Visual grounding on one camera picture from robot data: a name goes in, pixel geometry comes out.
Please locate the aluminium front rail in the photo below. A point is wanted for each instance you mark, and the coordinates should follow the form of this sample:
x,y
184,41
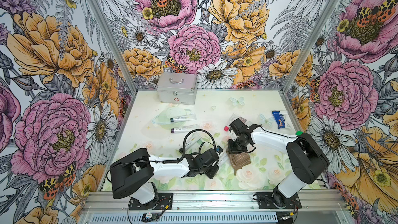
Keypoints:
x,y
221,207

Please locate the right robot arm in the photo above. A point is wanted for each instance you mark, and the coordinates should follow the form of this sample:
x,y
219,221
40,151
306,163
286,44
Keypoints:
x,y
307,159

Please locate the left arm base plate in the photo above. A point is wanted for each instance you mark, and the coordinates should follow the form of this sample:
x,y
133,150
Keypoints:
x,y
163,201

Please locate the metallic pink toothpaste tube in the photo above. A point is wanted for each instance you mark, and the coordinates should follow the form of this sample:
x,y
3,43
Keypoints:
x,y
242,119

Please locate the purple cap toothpaste tube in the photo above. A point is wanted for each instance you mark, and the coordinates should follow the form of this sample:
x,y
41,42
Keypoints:
x,y
184,129
223,159

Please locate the silver metal first-aid case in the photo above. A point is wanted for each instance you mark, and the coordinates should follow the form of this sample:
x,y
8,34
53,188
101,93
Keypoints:
x,y
177,88

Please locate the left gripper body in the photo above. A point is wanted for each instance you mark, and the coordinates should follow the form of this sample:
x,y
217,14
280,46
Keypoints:
x,y
209,171

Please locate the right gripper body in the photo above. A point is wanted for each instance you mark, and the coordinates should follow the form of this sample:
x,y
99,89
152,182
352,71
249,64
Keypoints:
x,y
238,145

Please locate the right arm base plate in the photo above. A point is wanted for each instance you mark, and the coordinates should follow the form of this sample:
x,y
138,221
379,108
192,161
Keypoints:
x,y
272,200

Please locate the dark green cap toothpaste tube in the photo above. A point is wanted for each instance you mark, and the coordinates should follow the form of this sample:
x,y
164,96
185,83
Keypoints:
x,y
183,118

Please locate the blue bandage packet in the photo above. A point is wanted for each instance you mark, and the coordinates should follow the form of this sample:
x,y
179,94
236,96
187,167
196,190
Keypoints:
x,y
279,117

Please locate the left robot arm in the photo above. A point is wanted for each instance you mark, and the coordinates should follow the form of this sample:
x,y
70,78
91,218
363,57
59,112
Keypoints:
x,y
131,175

